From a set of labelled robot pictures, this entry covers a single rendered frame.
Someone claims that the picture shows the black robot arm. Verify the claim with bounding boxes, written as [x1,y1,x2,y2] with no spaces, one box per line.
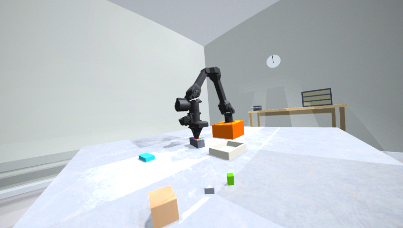
[175,67,235,126]

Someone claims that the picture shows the cyan flat block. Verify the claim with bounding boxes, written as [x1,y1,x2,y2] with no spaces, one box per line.
[139,153,155,162]

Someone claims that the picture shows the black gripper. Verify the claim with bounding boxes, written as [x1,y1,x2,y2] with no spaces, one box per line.
[184,111,209,139]

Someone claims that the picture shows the white shallow tray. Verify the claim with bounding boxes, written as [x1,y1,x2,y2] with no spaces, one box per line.
[209,140,247,161]

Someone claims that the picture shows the small green block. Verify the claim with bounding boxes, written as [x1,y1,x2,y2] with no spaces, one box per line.
[227,173,234,185]

